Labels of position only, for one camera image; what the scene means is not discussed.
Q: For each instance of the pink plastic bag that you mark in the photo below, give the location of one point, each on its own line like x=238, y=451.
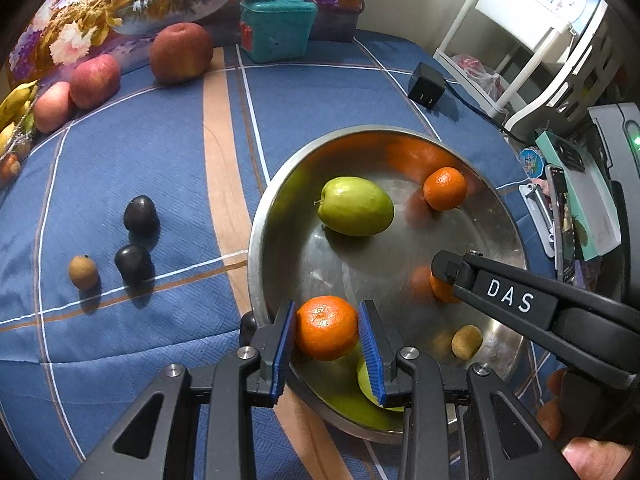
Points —
x=480, y=77

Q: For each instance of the dark red apple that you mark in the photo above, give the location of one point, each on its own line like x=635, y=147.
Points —
x=181, y=53

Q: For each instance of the small mandarin orange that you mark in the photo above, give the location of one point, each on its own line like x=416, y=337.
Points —
x=440, y=291

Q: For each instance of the small orange in tray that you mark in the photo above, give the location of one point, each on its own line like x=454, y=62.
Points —
x=10, y=166

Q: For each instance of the smartphone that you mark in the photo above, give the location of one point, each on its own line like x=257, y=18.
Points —
x=562, y=220

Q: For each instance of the yellow banana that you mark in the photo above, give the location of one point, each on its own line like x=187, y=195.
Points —
x=17, y=102
x=12, y=135

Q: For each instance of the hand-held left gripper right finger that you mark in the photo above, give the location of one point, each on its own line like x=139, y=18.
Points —
x=372, y=355

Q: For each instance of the black remote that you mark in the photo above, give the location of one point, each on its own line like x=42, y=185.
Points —
x=570, y=155

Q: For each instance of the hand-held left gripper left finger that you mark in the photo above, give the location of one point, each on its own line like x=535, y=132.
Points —
x=285, y=350

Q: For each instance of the small brown kiwi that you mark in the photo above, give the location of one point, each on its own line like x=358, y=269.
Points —
x=466, y=342

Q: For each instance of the pink apple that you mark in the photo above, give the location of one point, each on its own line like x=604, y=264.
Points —
x=52, y=107

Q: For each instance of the mint green box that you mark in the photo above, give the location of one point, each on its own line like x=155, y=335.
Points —
x=595, y=220

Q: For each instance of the clear plastic tray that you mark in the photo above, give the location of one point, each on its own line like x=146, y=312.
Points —
x=25, y=155

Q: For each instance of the person's right hand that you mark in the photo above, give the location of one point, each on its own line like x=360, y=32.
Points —
x=595, y=460

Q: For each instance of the stainless steel bowl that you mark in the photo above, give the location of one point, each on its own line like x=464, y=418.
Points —
x=360, y=270

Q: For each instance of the floral painting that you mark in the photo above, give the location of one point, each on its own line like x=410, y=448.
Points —
x=125, y=0

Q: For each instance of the white rack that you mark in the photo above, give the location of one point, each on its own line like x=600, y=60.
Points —
x=545, y=45

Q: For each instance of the black power adapter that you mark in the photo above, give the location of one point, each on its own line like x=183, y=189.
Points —
x=426, y=85

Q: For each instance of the round blue sticker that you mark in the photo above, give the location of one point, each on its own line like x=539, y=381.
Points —
x=531, y=161

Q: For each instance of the teal box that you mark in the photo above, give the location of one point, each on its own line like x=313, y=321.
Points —
x=277, y=32

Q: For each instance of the dark purple plum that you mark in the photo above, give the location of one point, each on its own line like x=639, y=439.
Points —
x=247, y=324
x=132, y=263
x=141, y=214

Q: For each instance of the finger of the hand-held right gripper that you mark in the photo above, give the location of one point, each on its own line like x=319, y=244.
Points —
x=505, y=296

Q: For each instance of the green apple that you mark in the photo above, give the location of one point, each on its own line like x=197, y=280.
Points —
x=356, y=207
x=364, y=380

